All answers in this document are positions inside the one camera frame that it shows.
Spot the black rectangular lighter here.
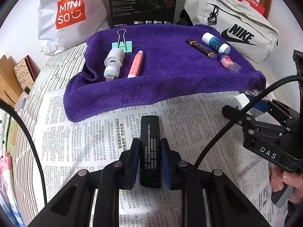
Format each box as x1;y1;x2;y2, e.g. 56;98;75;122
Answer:
139;115;161;188

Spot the white charger plug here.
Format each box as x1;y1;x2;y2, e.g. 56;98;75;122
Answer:
227;93;250;110

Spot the clear plastic cap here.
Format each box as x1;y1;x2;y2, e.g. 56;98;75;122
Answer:
229;62;241;73

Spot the pink Vaseline jar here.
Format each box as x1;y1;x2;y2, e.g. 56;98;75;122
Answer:
217;52;234;69

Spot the white USB adapter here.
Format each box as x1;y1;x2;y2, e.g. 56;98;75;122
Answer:
104;66;120;81

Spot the pink utility knife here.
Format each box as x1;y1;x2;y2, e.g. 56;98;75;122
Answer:
127;50;144;78

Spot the blue and white bottle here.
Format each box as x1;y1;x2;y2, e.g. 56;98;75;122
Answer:
201;32;231;54

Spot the white tape roll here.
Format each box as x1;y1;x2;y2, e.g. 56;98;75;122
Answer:
104;48;125;70

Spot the teal binder clip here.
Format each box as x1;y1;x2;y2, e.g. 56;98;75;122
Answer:
111;29;133;53

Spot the black gold slim box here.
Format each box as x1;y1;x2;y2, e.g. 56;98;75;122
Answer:
185;39;216;59

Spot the right hand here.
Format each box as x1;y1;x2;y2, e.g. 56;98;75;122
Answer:
270;165;303;205

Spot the newspaper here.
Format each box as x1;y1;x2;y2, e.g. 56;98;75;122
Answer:
31;89;287;226

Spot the purple towel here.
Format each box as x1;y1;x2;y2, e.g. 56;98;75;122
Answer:
63;25;266;122

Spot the white Nike bag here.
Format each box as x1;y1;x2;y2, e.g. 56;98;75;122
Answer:
184;0;278;63

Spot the brown decorated book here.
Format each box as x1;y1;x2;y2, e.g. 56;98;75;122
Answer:
13;55;38;94

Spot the black Hecate headset box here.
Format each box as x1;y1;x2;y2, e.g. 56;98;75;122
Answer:
108;0;176;28

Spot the white Miniso plastic bag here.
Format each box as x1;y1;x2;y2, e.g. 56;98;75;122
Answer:
37;0;107;56

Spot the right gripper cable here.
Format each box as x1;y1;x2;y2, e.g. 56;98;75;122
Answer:
194;75;303;169

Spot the black cable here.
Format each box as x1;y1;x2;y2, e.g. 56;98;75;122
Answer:
0;99;48;206

